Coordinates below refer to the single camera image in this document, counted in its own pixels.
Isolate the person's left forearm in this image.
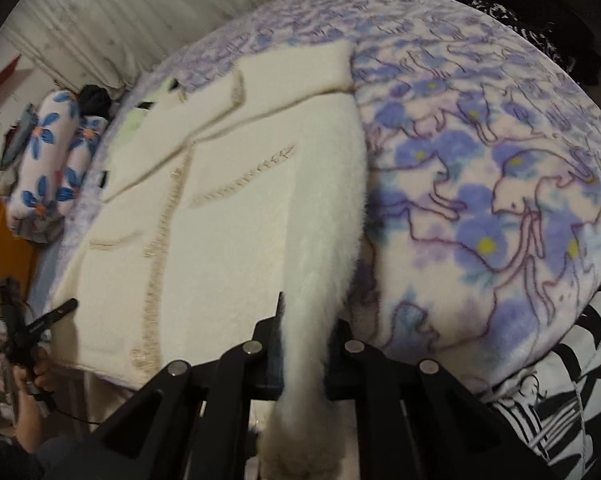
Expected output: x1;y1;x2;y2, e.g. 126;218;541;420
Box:
9;390;52;455

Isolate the thin black cable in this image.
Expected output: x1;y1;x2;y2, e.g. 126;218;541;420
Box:
53;410;104;427

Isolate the grey blue bed sheet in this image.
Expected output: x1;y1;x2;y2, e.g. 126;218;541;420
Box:
28;209;90;322

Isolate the black white striped cloth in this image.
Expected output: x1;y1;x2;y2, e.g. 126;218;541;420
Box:
480;249;601;480

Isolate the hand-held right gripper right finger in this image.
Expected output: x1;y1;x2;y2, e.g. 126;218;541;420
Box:
324;319;557;480

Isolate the rolled blue flower quilt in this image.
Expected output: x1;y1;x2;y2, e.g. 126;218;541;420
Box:
5;89;109;242

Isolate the black white patterned clothing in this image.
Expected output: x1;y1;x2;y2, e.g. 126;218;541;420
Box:
429;0;601;87

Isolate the white patterned curtain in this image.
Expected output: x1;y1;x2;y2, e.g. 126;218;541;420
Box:
3;0;381;92

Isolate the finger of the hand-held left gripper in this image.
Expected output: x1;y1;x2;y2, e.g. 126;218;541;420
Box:
0;276;25;328
29;298;79;342

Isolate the light green garment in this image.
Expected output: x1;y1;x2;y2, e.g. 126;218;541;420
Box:
114;77;182;147

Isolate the white fuzzy cardigan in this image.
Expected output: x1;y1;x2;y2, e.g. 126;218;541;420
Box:
48;42;372;480

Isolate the orange wooden bed frame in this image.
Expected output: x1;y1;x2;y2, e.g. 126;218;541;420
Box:
0;192;39;312

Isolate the person's dark clothing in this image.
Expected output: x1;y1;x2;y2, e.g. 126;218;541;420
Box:
0;430;112;480

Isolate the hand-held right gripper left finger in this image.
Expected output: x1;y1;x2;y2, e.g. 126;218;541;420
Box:
45;292;288;480

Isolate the purple floral fleece blanket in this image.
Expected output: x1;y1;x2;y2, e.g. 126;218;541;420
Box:
60;0;601;397

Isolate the person's left hand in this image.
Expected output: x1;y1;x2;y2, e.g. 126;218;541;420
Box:
12;352;57;397

